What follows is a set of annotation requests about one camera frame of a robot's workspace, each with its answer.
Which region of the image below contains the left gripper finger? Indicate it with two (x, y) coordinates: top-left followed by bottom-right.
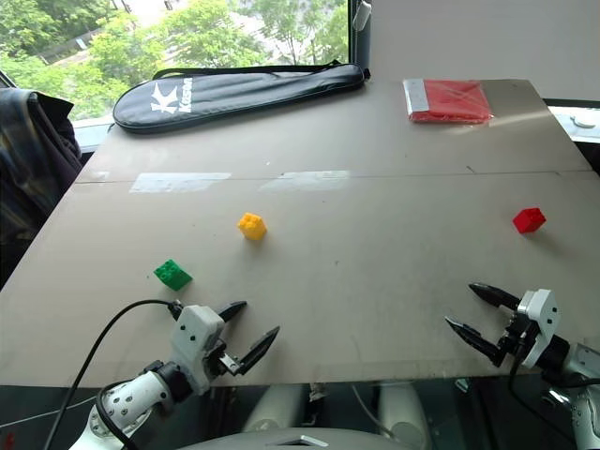
(216, 300), (248, 325)
(228, 325), (282, 377)

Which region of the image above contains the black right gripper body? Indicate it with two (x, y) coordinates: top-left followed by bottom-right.
(498, 308), (541, 364)

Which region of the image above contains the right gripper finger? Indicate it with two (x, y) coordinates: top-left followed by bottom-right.
(443, 316), (506, 368)
(468, 281), (521, 311)

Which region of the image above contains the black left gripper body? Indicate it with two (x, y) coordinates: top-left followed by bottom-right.
(202, 338), (237, 383)

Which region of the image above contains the white rounded cylinder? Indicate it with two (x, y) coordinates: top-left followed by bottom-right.
(377, 382), (428, 443)
(242, 383), (308, 433)

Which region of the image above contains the green toy brick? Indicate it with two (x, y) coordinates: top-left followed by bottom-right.
(153, 258), (194, 293)

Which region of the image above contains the red toy brick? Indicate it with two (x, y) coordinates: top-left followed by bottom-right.
(512, 206), (548, 234)

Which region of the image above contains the yellow toy brick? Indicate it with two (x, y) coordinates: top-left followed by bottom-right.
(236, 212), (268, 242)

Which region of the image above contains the clear tape patch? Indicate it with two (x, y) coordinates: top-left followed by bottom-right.
(129, 172), (233, 194)
(259, 170), (353, 193)

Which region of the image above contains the red packet in clear plastic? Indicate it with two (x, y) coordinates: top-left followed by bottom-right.
(402, 78), (495, 126)

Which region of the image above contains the black racket bag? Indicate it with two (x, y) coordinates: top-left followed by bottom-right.
(112, 60), (371, 136)

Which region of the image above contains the dark plaid jacket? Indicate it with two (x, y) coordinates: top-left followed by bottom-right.
(0, 87), (84, 290)

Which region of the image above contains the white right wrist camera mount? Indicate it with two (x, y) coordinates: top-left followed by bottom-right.
(515, 288), (562, 369)

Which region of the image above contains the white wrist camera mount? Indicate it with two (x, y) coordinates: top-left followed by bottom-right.
(169, 304), (227, 397)
(515, 288), (562, 369)

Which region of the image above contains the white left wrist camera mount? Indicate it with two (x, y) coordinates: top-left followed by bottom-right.
(169, 304), (227, 397)

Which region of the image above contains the dark window post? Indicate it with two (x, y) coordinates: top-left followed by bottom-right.
(352, 0), (373, 80)

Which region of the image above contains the white device on post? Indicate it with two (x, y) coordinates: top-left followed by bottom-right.
(352, 0), (373, 32)

